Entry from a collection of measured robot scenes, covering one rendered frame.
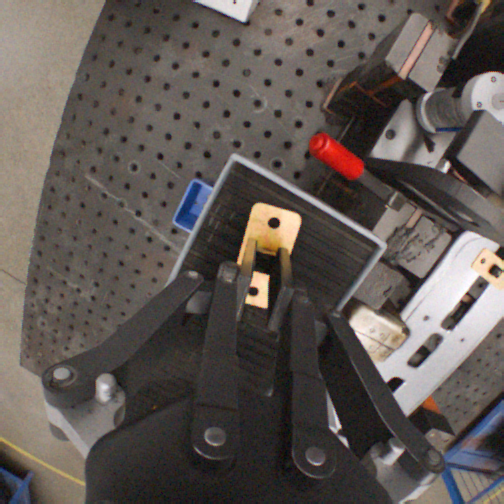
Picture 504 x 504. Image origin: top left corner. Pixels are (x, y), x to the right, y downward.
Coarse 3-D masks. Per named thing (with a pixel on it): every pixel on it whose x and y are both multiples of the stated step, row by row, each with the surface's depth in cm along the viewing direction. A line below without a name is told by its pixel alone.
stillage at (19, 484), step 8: (0, 472) 232; (8, 472) 236; (32, 472) 251; (0, 480) 247; (8, 480) 242; (16, 480) 234; (24, 480) 239; (0, 488) 236; (8, 488) 252; (16, 488) 247; (24, 488) 232; (0, 496) 233; (8, 496) 252; (16, 496) 220; (24, 496) 253
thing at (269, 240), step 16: (256, 208) 22; (272, 208) 22; (256, 224) 23; (288, 224) 23; (272, 240) 23; (288, 240) 23; (240, 256) 24; (256, 256) 23; (272, 256) 23; (256, 272) 24; (256, 304) 25
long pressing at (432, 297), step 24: (456, 240) 38; (480, 240) 38; (456, 264) 40; (432, 288) 41; (456, 288) 41; (408, 312) 42; (432, 312) 42; (480, 312) 42; (408, 336) 44; (456, 336) 44; (480, 336) 44; (432, 360) 46; (456, 360) 45; (408, 384) 48; (432, 384) 47; (408, 408) 50
